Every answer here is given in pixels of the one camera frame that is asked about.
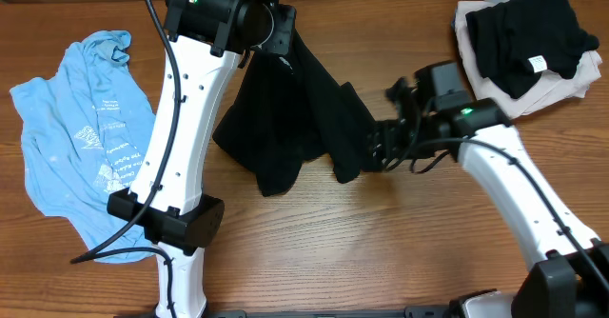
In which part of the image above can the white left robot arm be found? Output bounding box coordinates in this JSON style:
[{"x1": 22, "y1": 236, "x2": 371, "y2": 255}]
[{"x1": 107, "y1": 0, "x2": 296, "y2": 317}]

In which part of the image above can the folded beige garment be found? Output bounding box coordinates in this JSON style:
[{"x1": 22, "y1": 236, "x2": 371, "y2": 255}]
[{"x1": 452, "y1": 0, "x2": 602, "y2": 119}]

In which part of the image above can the black t-shirt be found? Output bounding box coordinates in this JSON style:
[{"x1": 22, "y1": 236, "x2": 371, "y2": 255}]
[{"x1": 213, "y1": 36, "x2": 380, "y2": 196}]

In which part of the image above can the folded black garment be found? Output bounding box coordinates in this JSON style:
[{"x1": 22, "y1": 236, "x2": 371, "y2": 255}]
[{"x1": 465, "y1": 0, "x2": 599, "y2": 99}]

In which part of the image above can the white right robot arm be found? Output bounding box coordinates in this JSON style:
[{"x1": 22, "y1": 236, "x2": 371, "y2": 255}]
[{"x1": 368, "y1": 61, "x2": 608, "y2": 318}]

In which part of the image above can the light blue t-shirt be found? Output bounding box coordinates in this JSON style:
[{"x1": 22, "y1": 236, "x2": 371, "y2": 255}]
[{"x1": 10, "y1": 30, "x2": 155, "y2": 248}]

